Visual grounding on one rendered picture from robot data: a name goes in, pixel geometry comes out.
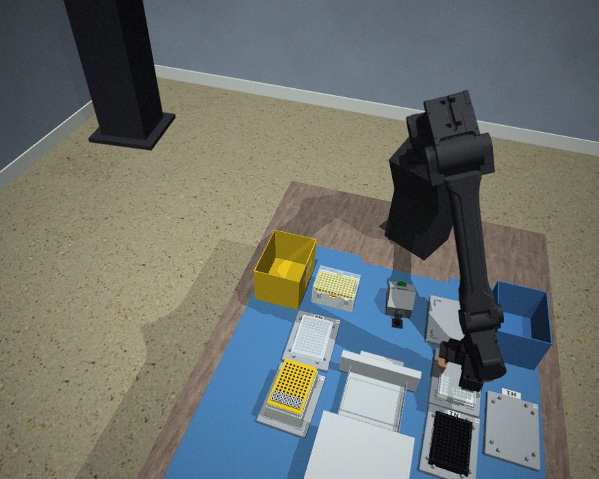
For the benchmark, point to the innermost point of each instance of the yellow open-top bin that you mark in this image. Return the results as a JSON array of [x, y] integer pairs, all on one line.
[[284, 269]]

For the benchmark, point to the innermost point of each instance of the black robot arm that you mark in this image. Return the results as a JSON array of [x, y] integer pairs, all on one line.
[[457, 157]]

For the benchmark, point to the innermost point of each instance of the white label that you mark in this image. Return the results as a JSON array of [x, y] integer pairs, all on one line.
[[511, 393]]

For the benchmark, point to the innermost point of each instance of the blue bench mat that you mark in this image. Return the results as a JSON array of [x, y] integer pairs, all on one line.
[[224, 440]]

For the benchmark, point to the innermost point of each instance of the blue open-top bin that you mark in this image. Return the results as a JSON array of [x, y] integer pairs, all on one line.
[[526, 313]]

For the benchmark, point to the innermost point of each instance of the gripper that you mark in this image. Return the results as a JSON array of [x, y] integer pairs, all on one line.
[[448, 356]]

